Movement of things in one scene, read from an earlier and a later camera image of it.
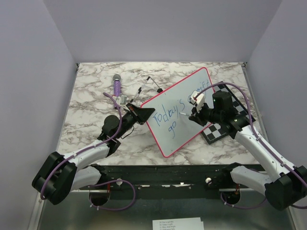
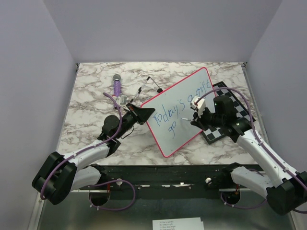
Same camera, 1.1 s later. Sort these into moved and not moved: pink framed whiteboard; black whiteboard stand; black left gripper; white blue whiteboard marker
Moved: white blue whiteboard marker
Not moved: black left gripper; pink framed whiteboard; black whiteboard stand
